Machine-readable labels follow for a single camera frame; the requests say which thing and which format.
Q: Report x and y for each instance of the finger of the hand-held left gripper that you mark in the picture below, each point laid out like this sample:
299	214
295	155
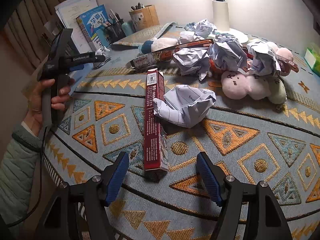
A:
77	68
85	58

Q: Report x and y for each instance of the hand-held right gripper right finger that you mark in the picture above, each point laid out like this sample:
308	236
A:
208	180

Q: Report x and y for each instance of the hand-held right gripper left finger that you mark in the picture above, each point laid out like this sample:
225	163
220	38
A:
117	177

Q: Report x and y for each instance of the dark red long box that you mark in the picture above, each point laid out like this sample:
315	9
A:
152	120

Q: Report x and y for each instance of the white and blue plush toy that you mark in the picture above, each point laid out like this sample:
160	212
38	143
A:
163	43

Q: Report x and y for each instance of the person's left forearm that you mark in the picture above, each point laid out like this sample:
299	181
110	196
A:
17	170

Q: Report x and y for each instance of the person's left hand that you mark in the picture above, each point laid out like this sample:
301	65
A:
35	105

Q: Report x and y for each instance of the small crumpled wrapper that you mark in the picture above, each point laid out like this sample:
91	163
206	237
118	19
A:
102	52

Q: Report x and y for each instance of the light blue notebook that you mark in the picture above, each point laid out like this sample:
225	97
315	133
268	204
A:
101	36

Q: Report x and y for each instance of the blue book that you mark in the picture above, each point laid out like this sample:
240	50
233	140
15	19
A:
92	22

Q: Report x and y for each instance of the black mesh pen holder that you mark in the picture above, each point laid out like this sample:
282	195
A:
115	33

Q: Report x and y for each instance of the stack of white papers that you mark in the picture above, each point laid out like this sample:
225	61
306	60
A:
72	10

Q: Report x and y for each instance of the bunch of pens and pencils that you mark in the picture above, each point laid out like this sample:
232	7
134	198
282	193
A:
112	15

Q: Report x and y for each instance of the teal case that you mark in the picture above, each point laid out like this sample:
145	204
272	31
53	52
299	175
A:
128	28

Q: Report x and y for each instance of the beige ribbed panel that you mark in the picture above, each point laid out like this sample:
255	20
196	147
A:
27	12

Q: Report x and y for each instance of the blue patterned mat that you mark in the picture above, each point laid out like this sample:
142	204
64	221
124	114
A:
162	217

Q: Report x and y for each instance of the patterned long carton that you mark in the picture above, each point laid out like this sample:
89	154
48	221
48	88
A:
145	61

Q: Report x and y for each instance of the bunch of dark pens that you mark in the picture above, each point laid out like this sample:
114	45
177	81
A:
137	6

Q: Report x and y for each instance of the bamboo pen holder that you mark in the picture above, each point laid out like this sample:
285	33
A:
147	17

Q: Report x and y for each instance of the crumpled printed paper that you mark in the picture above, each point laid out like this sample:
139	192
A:
185	107

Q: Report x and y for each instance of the crumpled white paper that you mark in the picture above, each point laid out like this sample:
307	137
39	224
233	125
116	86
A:
205	28
190	62
262	57
186	38
227	52

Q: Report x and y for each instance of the pale green plush toy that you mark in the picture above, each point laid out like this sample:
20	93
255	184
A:
278	92

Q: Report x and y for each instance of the dark red labelled box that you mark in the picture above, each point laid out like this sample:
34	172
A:
287	62

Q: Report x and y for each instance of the white desk lamp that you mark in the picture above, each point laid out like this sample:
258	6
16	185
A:
221	15

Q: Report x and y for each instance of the pale pink round plush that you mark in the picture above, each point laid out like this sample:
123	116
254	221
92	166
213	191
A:
285	52

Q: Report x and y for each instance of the green tissue box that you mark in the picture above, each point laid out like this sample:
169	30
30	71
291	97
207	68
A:
312	57

